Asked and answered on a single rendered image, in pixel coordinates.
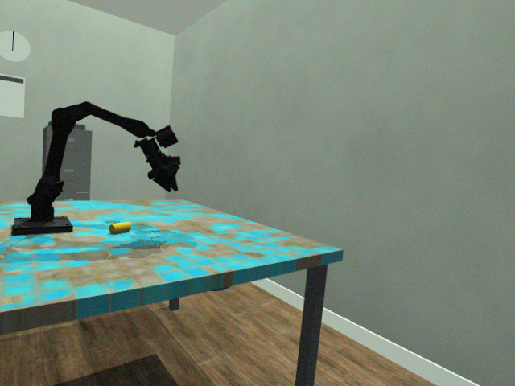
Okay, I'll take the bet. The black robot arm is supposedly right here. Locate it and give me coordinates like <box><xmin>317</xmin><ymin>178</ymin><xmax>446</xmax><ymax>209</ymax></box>
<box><xmin>27</xmin><ymin>101</ymin><xmax>179</xmax><ymax>223</ymax></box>

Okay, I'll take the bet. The yellow tall cylinder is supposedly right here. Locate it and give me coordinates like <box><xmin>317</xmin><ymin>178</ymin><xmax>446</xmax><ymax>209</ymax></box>
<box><xmin>109</xmin><ymin>222</ymin><xmax>131</xmax><ymax>234</ymax></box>

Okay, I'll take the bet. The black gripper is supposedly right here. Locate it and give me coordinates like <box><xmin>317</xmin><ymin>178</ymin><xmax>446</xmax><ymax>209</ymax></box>
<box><xmin>146</xmin><ymin>151</ymin><xmax>180</xmax><ymax>192</ymax></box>

